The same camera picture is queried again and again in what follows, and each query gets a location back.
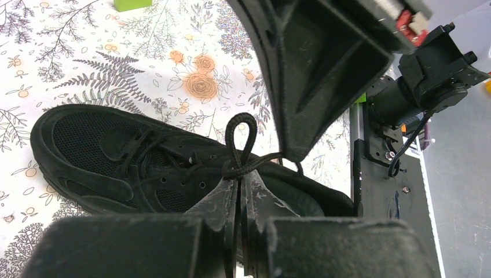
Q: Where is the green rectangular block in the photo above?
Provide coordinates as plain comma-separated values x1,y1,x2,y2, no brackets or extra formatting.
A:
113,0,153,12

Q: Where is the small green cube on base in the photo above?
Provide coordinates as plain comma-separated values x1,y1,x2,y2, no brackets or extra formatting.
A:
354,93,367,104

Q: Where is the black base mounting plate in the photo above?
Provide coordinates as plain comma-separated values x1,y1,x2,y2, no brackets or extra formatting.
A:
350,104,445,277

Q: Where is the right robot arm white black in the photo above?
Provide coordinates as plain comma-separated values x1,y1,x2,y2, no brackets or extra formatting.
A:
222,1,489,178

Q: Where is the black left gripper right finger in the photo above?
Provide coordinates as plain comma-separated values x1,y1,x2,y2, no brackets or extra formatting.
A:
241,171,439,277

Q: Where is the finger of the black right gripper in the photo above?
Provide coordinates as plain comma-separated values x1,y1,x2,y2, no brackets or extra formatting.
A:
229,1,432,162

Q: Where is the floral patterned table mat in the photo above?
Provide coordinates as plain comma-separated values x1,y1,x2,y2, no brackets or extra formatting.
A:
0,0,354,278

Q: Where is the black shoelace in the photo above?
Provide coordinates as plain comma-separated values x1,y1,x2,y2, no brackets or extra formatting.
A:
220,112,305,180

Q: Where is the black sneaker shoe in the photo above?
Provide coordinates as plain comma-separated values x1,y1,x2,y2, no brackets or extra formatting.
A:
30,104,354,217

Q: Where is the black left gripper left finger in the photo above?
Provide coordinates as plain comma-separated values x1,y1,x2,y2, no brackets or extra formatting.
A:
21,180,239,277

